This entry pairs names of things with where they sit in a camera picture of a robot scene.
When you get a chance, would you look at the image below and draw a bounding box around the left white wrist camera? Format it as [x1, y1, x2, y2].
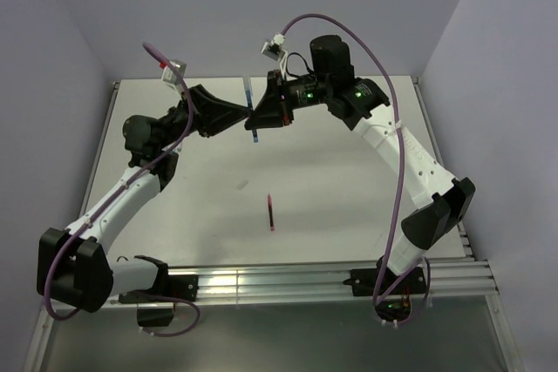
[160, 60, 187, 97]

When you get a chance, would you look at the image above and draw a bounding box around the red gel pen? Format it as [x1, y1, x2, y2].
[267, 193, 276, 232]

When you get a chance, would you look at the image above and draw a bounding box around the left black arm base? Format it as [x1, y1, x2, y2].
[118, 274, 201, 337]

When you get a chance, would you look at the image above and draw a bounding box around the blue pen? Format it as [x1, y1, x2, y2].
[244, 86, 259, 144]

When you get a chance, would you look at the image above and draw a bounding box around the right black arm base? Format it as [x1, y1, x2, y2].
[343, 267, 431, 328]

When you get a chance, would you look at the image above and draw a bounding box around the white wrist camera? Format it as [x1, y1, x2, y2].
[261, 33, 288, 78]
[160, 60, 187, 97]

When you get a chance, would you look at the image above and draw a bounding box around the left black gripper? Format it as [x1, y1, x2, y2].
[157, 86, 251, 152]

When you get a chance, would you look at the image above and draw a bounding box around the aluminium frame rail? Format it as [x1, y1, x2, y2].
[43, 258, 500, 310]

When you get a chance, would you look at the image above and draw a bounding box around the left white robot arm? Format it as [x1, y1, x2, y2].
[37, 85, 250, 318]

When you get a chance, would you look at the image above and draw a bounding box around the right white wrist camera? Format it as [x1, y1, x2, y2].
[261, 33, 288, 78]

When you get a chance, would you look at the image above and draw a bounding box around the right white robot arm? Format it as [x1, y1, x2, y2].
[245, 33, 475, 294]

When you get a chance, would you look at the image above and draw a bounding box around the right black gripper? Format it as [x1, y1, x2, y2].
[245, 68, 332, 129]

